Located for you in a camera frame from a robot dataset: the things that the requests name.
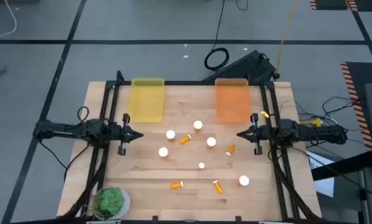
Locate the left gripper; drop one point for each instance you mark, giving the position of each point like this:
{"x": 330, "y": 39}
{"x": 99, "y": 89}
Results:
{"x": 116, "y": 133}

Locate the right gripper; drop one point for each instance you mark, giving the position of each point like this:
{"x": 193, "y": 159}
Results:
{"x": 265, "y": 133}

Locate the small orange pill bottle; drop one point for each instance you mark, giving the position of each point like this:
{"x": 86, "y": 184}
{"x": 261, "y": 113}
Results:
{"x": 184, "y": 139}
{"x": 218, "y": 187}
{"x": 175, "y": 185}
{"x": 230, "y": 149}

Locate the small white ball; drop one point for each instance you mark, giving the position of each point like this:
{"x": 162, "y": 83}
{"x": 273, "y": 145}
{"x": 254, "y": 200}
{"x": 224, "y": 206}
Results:
{"x": 201, "y": 165}

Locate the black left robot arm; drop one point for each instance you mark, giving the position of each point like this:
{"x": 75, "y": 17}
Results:
{"x": 64, "y": 129}

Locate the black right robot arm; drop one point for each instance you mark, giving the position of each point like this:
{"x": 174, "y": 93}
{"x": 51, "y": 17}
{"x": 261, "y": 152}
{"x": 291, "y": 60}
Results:
{"x": 326, "y": 133}

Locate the yellow translucent plastic bin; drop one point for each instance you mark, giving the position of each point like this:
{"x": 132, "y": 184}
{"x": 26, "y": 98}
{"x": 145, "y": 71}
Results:
{"x": 146, "y": 102}

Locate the orange translucent plastic bin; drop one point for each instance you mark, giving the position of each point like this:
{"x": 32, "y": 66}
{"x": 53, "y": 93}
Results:
{"x": 232, "y": 102}

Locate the yellow tape tag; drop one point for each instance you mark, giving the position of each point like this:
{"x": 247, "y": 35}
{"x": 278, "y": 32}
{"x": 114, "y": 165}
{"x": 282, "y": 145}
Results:
{"x": 264, "y": 114}

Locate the white ball front right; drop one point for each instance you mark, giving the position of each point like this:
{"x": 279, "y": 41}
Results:
{"x": 244, "y": 180}

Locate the black perforated case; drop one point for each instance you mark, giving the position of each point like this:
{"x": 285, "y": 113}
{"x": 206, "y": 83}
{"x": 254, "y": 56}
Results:
{"x": 245, "y": 67}

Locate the green succulent in white pot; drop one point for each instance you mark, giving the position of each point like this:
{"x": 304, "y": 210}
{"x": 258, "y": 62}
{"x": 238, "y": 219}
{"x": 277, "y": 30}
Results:
{"x": 109, "y": 203}

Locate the white paper sheet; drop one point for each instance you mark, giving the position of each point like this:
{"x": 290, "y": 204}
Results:
{"x": 326, "y": 186}

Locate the black metal beam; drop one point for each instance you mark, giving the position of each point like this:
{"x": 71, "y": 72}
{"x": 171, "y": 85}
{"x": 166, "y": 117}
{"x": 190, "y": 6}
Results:
{"x": 344, "y": 165}

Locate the large hazard striped mat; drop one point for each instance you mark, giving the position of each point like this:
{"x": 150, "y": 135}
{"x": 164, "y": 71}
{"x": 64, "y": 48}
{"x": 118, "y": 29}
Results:
{"x": 357, "y": 71}

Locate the small hazard striped mat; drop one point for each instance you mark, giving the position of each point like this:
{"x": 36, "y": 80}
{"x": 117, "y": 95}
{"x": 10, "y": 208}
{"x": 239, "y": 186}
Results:
{"x": 332, "y": 3}

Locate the black metal table frame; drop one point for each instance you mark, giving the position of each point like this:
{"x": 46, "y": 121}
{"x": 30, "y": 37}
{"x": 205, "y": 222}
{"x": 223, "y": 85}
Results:
{"x": 189, "y": 83}

